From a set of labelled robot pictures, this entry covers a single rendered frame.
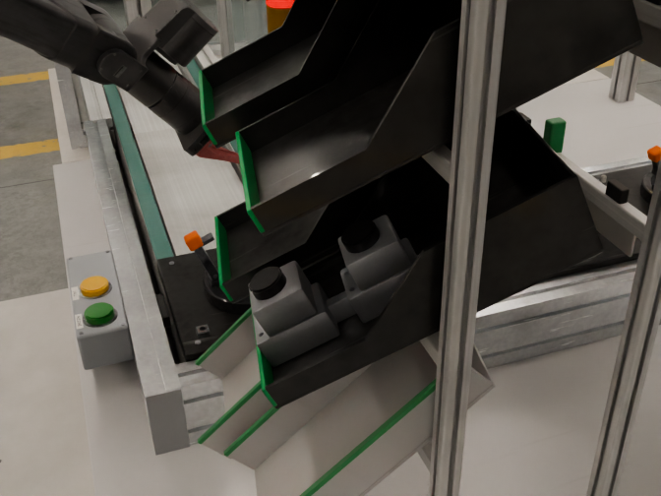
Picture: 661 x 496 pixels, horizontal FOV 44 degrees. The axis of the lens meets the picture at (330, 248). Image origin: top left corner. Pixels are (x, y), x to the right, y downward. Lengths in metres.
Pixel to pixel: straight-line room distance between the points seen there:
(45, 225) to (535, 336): 2.52
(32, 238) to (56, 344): 2.07
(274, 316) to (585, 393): 0.64
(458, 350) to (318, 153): 0.18
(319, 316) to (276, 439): 0.23
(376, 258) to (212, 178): 0.98
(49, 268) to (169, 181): 1.60
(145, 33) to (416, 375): 0.49
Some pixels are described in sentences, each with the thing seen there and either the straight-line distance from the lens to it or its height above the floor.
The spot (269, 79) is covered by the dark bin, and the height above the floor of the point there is 1.37.
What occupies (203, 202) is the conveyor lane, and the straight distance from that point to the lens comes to 1.51.
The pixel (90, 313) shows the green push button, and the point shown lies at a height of 0.97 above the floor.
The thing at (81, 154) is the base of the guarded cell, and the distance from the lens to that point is 1.90.
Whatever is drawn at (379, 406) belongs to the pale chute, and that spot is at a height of 1.11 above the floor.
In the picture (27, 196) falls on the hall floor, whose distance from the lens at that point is 3.69.
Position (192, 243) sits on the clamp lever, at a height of 1.06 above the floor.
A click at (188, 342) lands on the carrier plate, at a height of 0.97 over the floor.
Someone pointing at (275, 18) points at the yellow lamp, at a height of 1.30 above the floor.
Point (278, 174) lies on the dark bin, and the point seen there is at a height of 1.36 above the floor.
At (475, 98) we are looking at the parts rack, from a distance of 0.51.
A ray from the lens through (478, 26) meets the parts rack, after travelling 0.49.
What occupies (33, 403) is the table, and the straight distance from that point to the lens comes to 1.22.
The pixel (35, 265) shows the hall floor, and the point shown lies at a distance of 3.19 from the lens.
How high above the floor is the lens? 1.64
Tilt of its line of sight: 32 degrees down
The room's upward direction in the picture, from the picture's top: 1 degrees counter-clockwise
